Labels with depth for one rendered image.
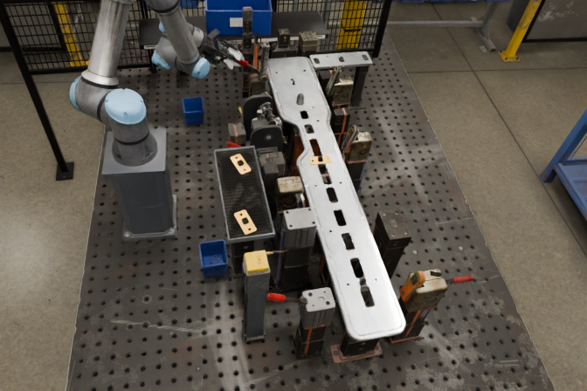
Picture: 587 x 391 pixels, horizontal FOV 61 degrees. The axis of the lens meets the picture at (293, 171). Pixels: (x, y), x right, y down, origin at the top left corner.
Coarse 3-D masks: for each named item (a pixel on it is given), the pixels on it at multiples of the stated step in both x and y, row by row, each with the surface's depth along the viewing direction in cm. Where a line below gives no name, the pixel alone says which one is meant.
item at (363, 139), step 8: (360, 136) 195; (368, 136) 195; (352, 144) 194; (360, 144) 194; (368, 144) 196; (352, 152) 197; (360, 152) 199; (368, 152) 199; (352, 160) 201; (360, 160) 202; (352, 168) 205; (360, 168) 207; (352, 176) 209; (360, 176) 211; (360, 184) 216
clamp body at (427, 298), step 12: (408, 276) 154; (432, 276) 154; (420, 288) 151; (432, 288) 151; (444, 288) 152; (408, 300) 157; (420, 300) 154; (432, 300) 157; (408, 312) 160; (420, 312) 163; (408, 324) 167; (420, 324) 170; (396, 336) 173; (408, 336) 175; (420, 336) 178
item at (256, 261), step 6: (252, 252) 143; (258, 252) 143; (264, 252) 143; (246, 258) 141; (252, 258) 141; (258, 258) 142; (264, 258) 142; (246, 264) 140; (252, 264) 140; (258, 264) 140; (264, 264) 140; (252, 270) 139; (258, 270) 140; (264, 270) 140
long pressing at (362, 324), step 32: (288, 64) 230; (288, 96) 215; (320, 96) 216; (320, 128) 203; (320, 192) 180; (352, 192) 182; (320, 224) 171; (352, 224) 172; (352, 256) 163; (352, 288) 156; (384, 288) 156; (352, 320) 148; (384, 320) 149
